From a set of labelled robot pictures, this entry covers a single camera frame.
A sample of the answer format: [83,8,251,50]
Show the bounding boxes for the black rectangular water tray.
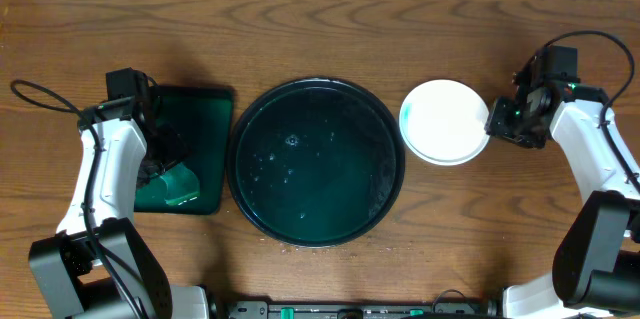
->
[134,86,233,215]

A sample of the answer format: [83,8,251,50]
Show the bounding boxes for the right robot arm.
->
[486,80,639,318]

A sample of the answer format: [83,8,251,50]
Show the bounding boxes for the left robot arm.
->
[29,96,211,318]

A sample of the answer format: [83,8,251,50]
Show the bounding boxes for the white plate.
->
[398,79,489,166]

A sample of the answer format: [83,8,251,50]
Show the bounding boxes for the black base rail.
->
[218,289,503,319]

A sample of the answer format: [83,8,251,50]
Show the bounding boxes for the round black serving tray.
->
[226,77,406,247]

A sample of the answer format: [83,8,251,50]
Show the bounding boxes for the green scrubbing sponge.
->
[160,164,201,206]

